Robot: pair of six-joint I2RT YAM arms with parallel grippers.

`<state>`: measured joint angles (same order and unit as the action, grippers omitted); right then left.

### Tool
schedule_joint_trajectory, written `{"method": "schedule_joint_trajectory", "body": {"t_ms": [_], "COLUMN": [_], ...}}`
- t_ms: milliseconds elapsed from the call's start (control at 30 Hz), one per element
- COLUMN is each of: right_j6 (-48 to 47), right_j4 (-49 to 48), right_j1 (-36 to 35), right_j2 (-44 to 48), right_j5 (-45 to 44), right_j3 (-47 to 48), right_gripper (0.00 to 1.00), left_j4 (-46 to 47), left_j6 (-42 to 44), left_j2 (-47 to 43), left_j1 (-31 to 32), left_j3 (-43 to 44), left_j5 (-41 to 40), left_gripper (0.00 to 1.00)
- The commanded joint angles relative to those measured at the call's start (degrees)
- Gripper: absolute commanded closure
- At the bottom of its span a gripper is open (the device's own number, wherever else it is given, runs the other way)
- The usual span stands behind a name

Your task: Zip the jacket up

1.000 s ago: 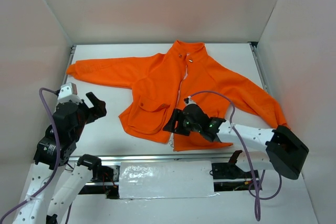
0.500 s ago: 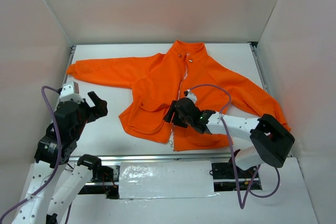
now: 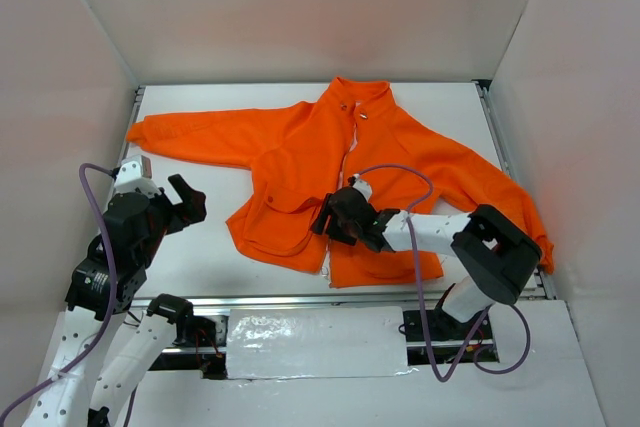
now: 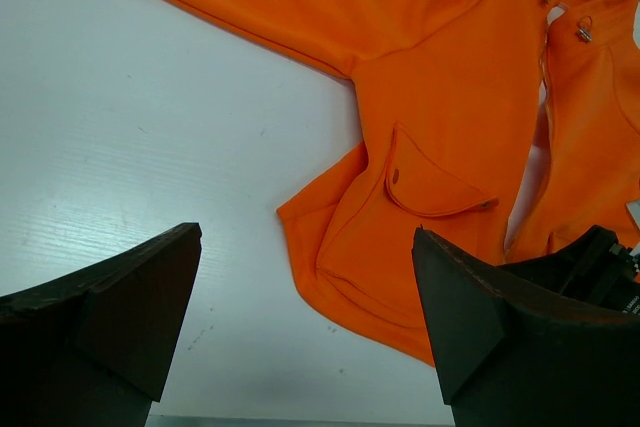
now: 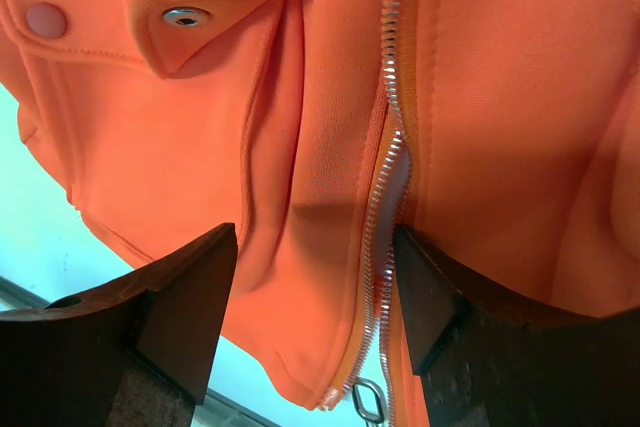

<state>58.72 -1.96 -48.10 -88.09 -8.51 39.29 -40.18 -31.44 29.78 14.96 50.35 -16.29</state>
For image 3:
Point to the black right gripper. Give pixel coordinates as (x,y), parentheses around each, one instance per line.
(327,217)

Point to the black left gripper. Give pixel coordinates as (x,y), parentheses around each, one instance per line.
(167,208)

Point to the orange zip-up jacket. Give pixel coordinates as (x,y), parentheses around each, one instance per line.
(298,154)

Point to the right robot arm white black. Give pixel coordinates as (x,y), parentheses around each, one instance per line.
(499,258)

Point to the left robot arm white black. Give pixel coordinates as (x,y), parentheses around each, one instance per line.
(84,387)

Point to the white foil-wrapped block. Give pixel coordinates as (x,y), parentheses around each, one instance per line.
(283,344)

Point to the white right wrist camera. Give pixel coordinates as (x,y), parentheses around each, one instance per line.
(362,186)

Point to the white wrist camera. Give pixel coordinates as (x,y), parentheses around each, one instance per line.
(135,175)
(362,186)

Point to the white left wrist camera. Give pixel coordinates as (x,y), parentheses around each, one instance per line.
(135,175)

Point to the aluminium frame rail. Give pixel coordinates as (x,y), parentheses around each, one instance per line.
(202,264)

